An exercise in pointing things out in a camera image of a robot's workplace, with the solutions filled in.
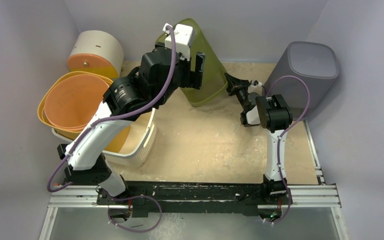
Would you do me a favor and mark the olive green slatted bin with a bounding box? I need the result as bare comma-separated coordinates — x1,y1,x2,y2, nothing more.
172,18,228,107

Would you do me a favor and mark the grey slatted waste bin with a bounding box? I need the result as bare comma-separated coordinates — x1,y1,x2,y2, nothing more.
264,41,340,120

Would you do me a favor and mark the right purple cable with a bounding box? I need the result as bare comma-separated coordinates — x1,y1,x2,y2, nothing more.
264,75,311,225

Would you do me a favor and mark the yellow slatted bin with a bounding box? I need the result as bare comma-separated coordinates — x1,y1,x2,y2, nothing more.
37,70,132,154

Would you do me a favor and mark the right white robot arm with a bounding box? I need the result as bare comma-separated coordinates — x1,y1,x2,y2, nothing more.
224,73,293,204

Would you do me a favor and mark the orange plastic bucket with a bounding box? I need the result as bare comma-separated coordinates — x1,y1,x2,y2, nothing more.
43,73,113,131

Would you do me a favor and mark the white cylinder orange-yellow face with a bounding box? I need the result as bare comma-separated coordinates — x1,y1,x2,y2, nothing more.
67,30,125,79

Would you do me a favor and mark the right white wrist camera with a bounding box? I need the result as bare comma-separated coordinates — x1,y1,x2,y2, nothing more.
249,80,264,88

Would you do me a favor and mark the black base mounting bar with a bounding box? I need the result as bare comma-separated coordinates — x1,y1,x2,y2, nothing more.
96,181,291,219

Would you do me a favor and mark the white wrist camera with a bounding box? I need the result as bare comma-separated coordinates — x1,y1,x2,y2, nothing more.
249,80,264,88
163,23,195,62

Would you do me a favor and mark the aluminium rail frame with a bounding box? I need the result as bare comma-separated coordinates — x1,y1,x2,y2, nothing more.
40,163,349,240

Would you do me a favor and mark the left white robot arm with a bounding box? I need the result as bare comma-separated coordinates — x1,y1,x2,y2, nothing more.
58,46,206,205

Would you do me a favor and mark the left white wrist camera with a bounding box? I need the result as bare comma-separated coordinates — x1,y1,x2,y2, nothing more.
163,23,195,62

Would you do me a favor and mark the white perforated basket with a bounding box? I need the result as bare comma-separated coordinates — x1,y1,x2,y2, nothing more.
51,105,158,168

